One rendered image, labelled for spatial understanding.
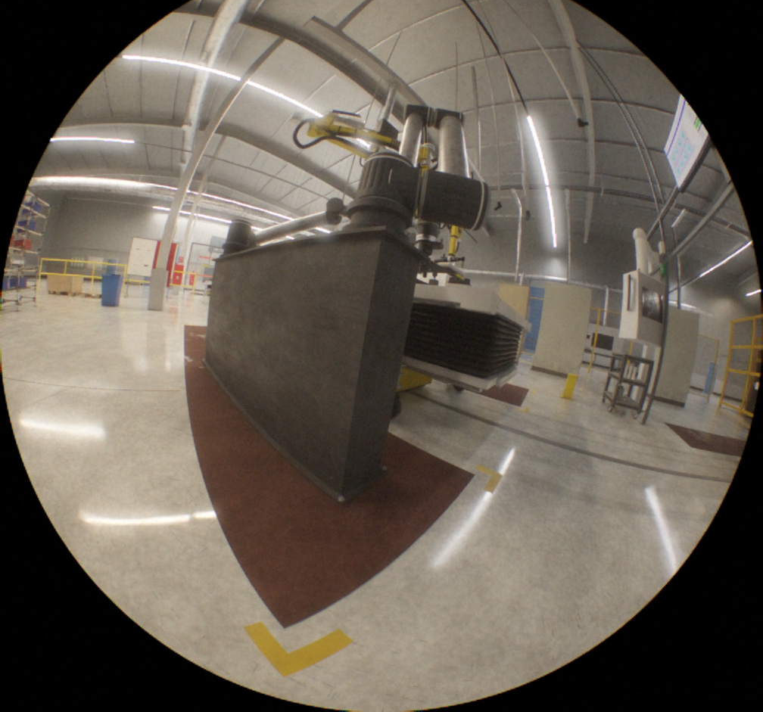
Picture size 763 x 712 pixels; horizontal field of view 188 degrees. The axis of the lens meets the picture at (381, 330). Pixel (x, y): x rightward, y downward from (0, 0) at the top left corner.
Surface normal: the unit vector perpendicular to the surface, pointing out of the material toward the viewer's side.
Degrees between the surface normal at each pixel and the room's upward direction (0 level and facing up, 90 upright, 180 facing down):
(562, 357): 90
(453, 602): 0
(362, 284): 90
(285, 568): 0
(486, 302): 90
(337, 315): 90
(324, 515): 0
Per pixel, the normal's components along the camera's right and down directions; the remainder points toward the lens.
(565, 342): -0.67, -0.06
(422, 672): 0.17, -0.98
